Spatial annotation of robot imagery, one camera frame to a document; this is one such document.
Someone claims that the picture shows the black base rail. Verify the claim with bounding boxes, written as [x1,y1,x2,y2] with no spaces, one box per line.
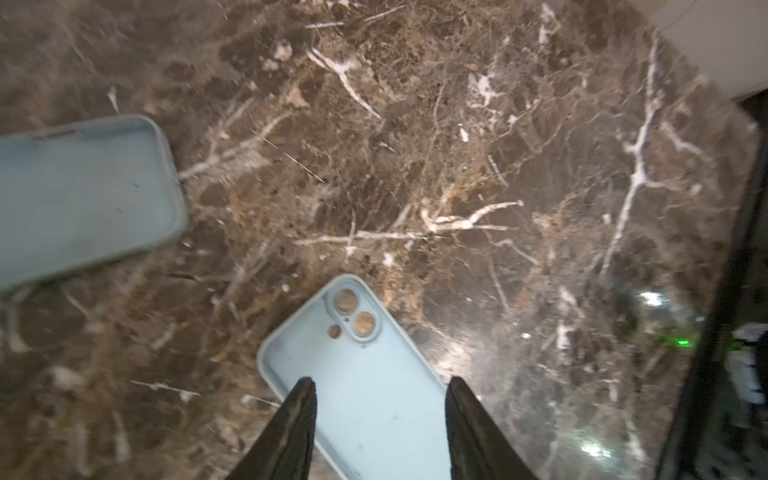
[655,91,767,479]

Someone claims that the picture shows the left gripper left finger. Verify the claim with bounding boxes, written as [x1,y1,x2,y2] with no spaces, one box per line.
[226,377,317,480]

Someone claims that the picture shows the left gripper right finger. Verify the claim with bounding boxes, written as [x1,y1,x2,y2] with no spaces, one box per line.
[445,376,537,480]

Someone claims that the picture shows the light blue phone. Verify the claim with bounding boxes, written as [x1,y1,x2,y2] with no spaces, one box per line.
[1,115,188,291]
[256,274,451,479]

